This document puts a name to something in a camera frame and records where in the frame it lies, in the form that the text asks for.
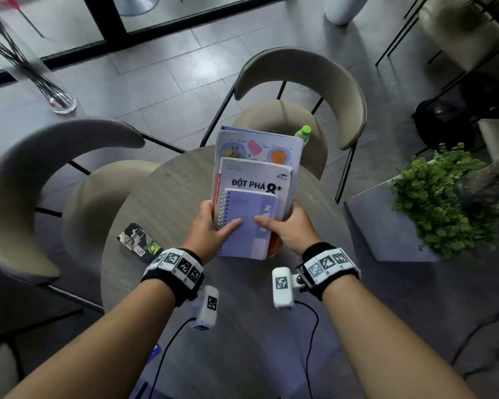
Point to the person's right forearm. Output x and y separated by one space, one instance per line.
382 349

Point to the black wristband with marker tags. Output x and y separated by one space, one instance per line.
326 265
176 265

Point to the green capped bottle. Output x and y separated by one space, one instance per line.
303 132

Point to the black round table base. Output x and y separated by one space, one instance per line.
440 122

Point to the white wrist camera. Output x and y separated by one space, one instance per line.
207 307
282 286

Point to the person's right thumb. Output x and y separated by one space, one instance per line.
268 222

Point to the beige curved back chair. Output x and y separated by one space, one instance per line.
20 182
316 74

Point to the large light blue book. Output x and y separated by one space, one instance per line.
258 143

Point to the person's left thumb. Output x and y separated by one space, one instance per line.
229 229

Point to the black window frame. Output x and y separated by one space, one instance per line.
108 24

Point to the dark printed card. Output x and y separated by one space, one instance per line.
138 241

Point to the beige chair with black frame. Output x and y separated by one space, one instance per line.
453 24

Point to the grey concrete planter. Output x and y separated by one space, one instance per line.
378 228

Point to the white workbook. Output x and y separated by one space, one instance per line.
253 174

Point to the purple spiral notebook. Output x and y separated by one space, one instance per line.
245 240

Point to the person's left hand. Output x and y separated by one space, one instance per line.
203 236

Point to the green leafy plant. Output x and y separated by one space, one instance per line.
436 203

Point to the white round pot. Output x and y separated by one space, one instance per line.
345 8

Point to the bundle of black sticks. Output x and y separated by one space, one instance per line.
20 62

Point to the person's right hand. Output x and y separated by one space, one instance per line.
295 232

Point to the person's left forearm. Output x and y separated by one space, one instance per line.
108 349

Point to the clear glass vase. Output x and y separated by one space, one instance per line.
60 99

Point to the grey tree trunk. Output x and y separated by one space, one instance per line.
486 182

